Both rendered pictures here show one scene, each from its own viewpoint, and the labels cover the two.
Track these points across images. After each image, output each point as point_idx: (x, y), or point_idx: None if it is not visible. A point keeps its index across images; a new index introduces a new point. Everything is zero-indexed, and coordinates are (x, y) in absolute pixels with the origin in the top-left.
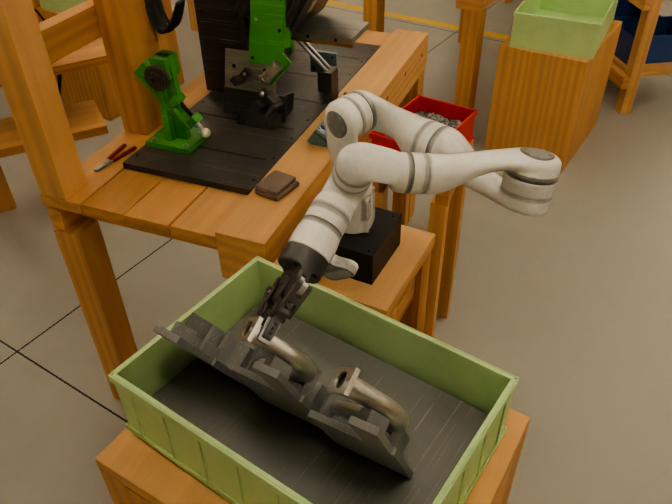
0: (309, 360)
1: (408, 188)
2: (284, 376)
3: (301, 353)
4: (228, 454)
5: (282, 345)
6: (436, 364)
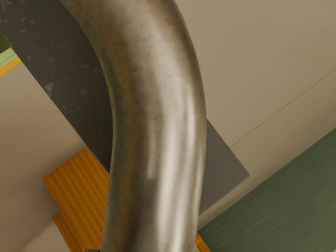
0: (178, 22)
1: None
2: (218, 133)
3: (195, 92)
4: (10, 59)
5: (199, 208)
6: None
